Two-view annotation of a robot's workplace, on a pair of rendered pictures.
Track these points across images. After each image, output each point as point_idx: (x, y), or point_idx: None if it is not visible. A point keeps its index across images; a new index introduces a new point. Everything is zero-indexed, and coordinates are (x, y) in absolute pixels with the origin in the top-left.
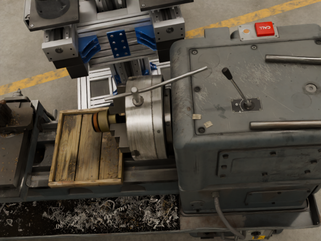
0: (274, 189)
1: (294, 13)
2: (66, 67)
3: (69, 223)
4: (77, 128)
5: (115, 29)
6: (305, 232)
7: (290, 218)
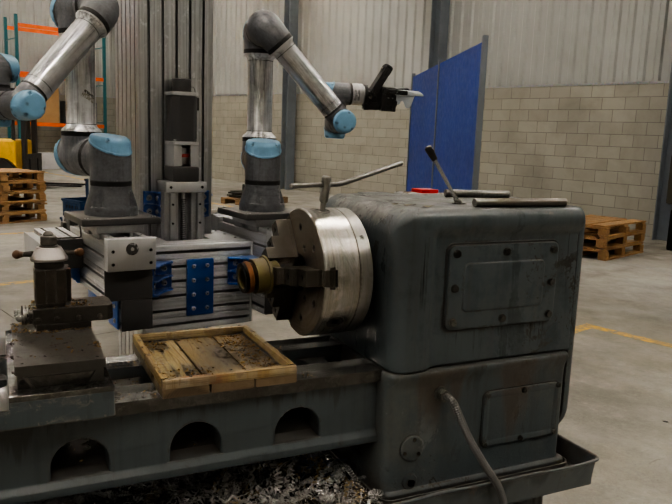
0: (516, 384)
1: None
2: (122, 300)
3: None
4: (174, 348)
5: (201, 256)
6: None
7: None
